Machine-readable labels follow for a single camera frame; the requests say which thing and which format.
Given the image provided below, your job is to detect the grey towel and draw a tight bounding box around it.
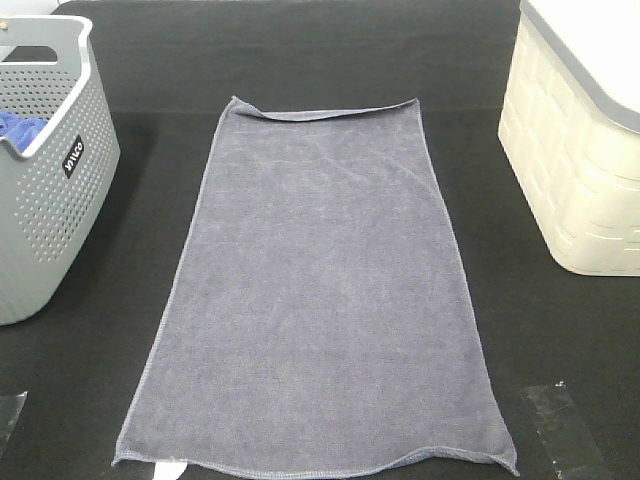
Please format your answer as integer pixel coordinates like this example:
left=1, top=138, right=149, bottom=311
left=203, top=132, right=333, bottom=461
left=114, top=99, right=517, bottom=479

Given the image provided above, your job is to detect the blue towel in basket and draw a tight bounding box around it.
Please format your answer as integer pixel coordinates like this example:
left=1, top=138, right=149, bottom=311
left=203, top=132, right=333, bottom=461
left=0, top=111, right=47, bottom=153

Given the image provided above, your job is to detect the black table mat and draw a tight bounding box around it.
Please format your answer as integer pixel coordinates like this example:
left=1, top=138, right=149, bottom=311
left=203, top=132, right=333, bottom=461
left=1, top=1, right=639, bottom=479

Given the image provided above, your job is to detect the grey perforated laundry basket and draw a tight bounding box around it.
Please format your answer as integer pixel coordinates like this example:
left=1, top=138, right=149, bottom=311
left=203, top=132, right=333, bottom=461
left=1, top=15, right=120, bottom=325

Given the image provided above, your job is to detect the white woven-pattern basket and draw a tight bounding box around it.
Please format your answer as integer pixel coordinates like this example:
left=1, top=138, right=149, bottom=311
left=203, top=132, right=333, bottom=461
left=498, top=1, right=639, bottom=276

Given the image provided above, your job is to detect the middle clear tape strip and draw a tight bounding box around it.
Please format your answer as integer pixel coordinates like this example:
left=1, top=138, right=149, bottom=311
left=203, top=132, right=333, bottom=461
left=153, top=462, right=188, bottom=480

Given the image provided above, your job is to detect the clear tape strip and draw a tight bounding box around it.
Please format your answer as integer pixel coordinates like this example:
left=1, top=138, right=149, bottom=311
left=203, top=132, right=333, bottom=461
left=153, top=462, right=188, bottom=480
left=0, top=391, right=28, bottom=456
left=521, top=381, right=614, bottom=480

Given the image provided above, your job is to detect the right clear tape strip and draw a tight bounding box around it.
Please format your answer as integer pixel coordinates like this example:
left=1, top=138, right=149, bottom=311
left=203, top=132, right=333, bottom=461
left=521, top=381, right=614, bottom=480

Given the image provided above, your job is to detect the left clear tape strip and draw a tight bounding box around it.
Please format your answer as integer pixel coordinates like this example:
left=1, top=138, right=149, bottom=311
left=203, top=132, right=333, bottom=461
left=0, top=391, right=28, bottom=456

